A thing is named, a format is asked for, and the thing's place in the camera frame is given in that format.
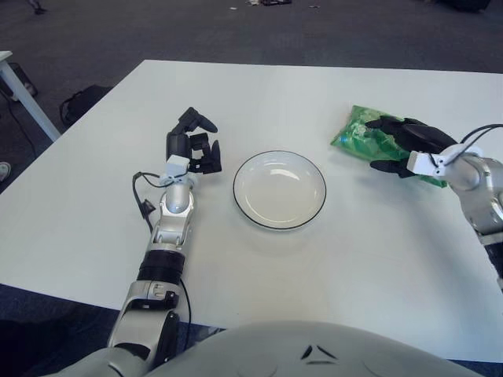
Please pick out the dark object under side table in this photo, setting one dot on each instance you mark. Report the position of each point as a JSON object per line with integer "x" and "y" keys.
{"x": 27, "y": 82}

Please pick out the black bulky floor object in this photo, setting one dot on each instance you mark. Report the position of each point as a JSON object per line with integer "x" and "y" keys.
{"x": 463, "y": 4}

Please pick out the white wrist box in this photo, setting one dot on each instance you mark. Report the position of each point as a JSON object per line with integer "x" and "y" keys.
{"x": 422, "y": 163}
{"x": 177, "y": 163}

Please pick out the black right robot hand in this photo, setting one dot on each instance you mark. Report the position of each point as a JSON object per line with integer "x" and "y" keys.
{"x": 420, "y": 135}

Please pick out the green snack chip bag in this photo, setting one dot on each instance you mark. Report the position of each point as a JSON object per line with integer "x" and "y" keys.
{"x": 353, "y": 137}

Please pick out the white table leg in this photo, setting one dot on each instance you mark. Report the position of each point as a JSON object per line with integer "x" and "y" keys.
{"x": 23, "y": 98}

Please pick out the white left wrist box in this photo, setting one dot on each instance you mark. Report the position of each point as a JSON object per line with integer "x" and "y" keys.
{"x": 177, "y": 163}

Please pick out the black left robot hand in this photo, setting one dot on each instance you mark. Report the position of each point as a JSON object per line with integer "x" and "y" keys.
{"x": 177, "y": 143}

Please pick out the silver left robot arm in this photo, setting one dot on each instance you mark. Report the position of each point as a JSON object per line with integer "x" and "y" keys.
{"x": 175, "y": 200}

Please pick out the small floor clutter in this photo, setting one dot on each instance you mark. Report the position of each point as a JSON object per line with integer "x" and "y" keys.
{"x": 275, "y": 2}

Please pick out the grey robot torso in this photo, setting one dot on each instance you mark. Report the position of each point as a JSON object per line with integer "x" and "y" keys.
{"x": 255, "y": 353}

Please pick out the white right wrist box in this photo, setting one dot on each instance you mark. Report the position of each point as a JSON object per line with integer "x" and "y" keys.
{"x": 422, "y": 163}

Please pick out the white sneaker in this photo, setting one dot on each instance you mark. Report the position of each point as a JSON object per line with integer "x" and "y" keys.
{"x": 4, "y": 170}

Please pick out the white plate black rim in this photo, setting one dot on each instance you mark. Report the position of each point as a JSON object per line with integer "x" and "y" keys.
{"x": 279, "y": 192}

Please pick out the black backpack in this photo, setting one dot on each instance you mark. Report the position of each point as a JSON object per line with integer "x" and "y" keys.
{"x": 86, "y": 100}

